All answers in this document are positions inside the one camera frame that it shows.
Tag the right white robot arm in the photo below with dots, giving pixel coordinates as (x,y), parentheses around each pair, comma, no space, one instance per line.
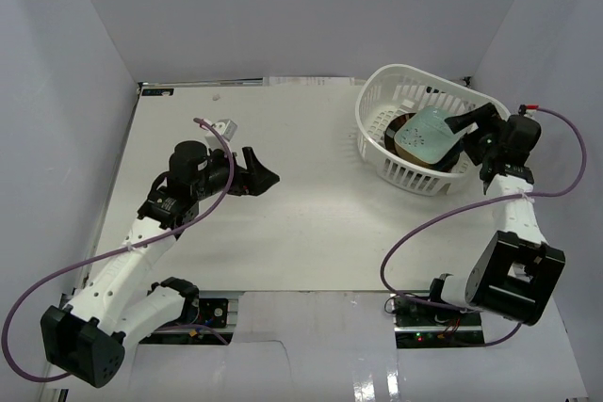
(518,270)

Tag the black label sticker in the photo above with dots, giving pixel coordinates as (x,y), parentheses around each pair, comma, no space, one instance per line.
(157,92)

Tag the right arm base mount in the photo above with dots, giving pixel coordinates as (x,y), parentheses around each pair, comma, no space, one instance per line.
(417,326)

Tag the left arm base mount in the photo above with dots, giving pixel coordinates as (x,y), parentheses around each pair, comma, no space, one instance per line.
(214,326)

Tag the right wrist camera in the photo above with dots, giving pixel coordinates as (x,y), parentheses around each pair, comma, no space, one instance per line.
(528,110)

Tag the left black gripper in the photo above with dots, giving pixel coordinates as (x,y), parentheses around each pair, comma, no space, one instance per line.
(243,177)

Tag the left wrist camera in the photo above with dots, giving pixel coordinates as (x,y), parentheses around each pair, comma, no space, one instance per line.
(226,128)

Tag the papers at table back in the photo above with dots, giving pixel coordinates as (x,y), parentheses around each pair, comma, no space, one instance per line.
(312,81)

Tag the round black rimmed plate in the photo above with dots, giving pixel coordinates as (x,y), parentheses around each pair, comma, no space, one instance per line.
(446,164)

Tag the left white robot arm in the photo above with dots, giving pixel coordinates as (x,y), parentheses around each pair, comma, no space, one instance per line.
(89,336)

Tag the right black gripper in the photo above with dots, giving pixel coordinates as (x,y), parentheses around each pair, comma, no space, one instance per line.
(485,113)

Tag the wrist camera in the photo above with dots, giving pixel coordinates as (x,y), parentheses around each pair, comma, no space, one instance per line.
(528,110)
(226,128)

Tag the white plastic basket bin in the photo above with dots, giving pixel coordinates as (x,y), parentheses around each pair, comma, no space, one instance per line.
(396,90)

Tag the teal rectangular plate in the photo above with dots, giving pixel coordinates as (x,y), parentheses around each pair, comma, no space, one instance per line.
(426,139)

